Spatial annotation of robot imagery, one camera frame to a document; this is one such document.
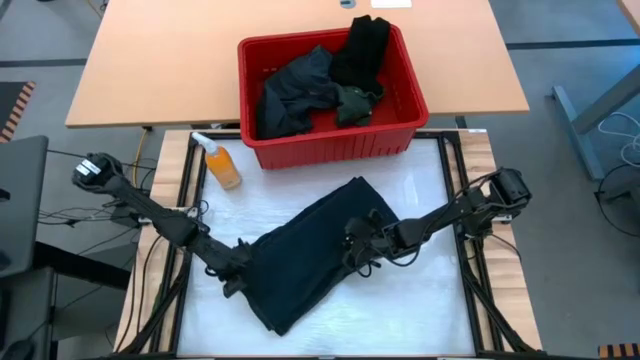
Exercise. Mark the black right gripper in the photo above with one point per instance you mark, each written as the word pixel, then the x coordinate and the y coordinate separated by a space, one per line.
pixel 377 241

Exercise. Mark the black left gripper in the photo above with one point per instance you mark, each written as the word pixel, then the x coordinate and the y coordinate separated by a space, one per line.
pixel 235 260

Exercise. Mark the blue denim jeans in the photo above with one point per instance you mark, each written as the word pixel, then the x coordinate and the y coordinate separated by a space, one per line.
pixel 310 255

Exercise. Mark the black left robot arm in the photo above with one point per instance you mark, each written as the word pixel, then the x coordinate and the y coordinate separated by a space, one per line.
pixel 150 217

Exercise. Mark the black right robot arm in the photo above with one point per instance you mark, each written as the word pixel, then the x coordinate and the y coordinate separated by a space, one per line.
pixel 460 207

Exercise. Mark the red plastic bin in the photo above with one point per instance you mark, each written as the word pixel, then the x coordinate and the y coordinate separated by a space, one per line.
pixel 325 150

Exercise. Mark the orange liquid spray bottle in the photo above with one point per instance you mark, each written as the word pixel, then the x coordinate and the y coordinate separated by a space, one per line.
pixel 222 167

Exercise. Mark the dark green garment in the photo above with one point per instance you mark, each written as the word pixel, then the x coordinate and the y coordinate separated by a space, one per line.
pixel 355 107

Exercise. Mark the black garment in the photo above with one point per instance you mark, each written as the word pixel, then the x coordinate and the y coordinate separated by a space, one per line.
pixel 362 50

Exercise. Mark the dark grey equipment case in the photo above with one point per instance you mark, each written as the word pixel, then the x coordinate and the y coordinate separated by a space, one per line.
pixel 20 200

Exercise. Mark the light wooden desk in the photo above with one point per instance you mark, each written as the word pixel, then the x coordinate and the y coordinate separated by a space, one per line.
pixel 165 65

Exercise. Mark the white paper sheet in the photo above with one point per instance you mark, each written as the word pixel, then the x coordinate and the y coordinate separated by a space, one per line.
pixel 391 3

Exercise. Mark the hazard-striped floor mat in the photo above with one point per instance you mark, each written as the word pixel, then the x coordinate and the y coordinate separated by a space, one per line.
pixel 17 107
pixel 620 351

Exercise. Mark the black metal table frame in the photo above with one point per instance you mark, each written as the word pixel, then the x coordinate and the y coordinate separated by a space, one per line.
pixel 197 165

